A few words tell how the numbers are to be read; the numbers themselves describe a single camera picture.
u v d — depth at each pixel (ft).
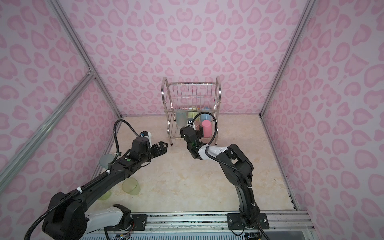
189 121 2.68
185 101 3.73
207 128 3.10
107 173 1.70
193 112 3.39
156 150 2.44
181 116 3.37
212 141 2.31
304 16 2.36
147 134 2.53
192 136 2.42
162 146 2.51
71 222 1.30
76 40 2.58
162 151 2.50
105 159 3.24
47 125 2.10
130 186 2.69
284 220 2.47
